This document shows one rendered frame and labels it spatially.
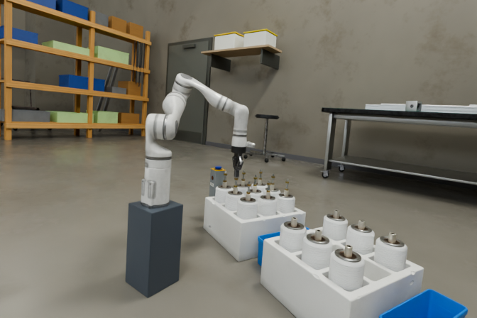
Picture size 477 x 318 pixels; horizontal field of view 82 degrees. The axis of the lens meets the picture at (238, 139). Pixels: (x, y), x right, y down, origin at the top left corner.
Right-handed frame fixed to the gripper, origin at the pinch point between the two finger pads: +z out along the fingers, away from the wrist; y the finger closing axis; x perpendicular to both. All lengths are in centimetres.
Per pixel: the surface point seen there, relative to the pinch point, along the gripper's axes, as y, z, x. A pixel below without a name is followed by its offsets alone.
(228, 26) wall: -397, -196, 79
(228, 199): 2.8, 12.7, -3.7
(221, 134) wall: -396, 11, 79
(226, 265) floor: 22.5, 35.2, -7.7
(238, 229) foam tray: 18.9, 21.1, -2.7
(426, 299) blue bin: 68, 25, 48
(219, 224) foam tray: 2.0, 25.7, -7.2
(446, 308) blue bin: 72, 26, 52
